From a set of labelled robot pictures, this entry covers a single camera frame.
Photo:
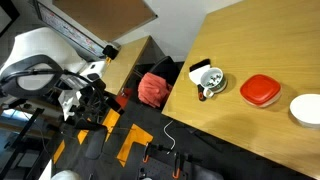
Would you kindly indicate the white green christmas mug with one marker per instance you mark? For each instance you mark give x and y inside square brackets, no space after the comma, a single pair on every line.
[210,91]

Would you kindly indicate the foil sweets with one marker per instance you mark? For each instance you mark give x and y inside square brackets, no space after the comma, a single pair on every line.
[214,80]

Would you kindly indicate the red plastic container lid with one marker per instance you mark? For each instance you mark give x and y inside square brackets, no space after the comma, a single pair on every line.
[261,81]

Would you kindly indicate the clear plastic tupperware container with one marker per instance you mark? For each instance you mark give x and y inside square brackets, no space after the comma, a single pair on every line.
[260,98]

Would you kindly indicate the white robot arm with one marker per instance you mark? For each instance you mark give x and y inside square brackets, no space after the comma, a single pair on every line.
[41,61]

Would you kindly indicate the pink cloth on chair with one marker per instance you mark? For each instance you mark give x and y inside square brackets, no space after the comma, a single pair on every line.
[153,90]

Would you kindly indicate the black office chair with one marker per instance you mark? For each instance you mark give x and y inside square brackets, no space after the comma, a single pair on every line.
[167,69]

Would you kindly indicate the black orange clamp left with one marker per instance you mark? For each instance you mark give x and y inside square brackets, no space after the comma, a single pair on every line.
[146,154]

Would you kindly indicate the black orange clamp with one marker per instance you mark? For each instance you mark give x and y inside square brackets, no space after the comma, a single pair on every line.
[146,154]
[176,171]

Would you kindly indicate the black orange clamp right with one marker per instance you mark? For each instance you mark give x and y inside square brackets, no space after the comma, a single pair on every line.
[176,171]

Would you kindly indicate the cork notice board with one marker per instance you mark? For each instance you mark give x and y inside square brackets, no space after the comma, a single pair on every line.
[108,19]

